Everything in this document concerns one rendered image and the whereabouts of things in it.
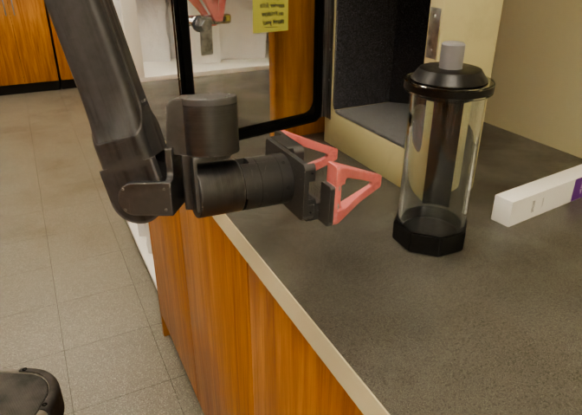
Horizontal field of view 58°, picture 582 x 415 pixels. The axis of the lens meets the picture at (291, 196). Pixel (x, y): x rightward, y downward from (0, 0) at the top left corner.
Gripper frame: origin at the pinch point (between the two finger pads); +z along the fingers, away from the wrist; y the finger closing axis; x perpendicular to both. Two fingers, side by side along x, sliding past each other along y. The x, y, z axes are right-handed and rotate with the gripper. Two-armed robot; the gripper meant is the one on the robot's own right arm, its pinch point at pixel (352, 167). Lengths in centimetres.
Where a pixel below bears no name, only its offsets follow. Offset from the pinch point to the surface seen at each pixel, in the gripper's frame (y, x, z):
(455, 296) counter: -12.1, 13.2, 8.1
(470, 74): -3.6, -11.1, 13.0
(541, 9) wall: 30, -15, 63
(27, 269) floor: 181, 108, -47
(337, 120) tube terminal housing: 37.1, 6.3, 20.5
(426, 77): -0.6, -10.3, 9.1
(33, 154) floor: 334, 106, -38
